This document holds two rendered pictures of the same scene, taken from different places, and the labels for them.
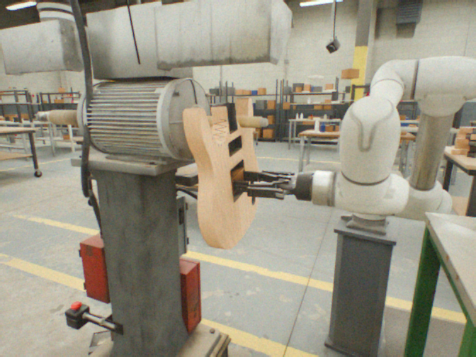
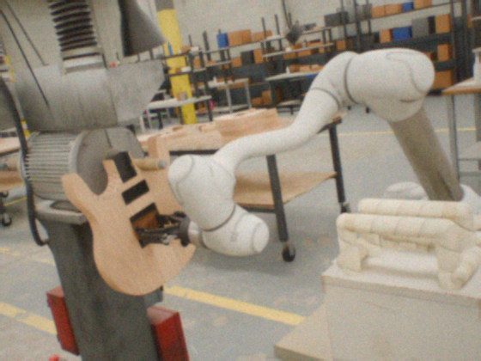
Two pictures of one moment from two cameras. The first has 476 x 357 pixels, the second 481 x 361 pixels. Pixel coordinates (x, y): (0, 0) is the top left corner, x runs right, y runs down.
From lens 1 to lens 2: 92 cm
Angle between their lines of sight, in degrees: 19
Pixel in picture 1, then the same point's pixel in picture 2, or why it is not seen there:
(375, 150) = (187, 204)
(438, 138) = (414, 144)
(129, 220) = (76, 268)
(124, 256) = (79, 304)
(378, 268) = not seen: hidden behind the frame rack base
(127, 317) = not seen: outside the picture
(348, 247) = not seen: hidden behind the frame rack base
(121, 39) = (39, 96)
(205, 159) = (89, 214)
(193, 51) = (73, 117)
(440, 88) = (371, 93)
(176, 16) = (57, 88)
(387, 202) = (234, 245)
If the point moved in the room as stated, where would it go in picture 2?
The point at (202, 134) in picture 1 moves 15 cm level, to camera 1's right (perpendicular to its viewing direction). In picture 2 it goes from (77, 195) to (129, 190)
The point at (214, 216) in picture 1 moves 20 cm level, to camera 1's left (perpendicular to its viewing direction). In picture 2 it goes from (106, 265) to (44, 267)
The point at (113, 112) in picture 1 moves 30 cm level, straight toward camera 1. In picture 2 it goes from (43, 165) to (11, 186)
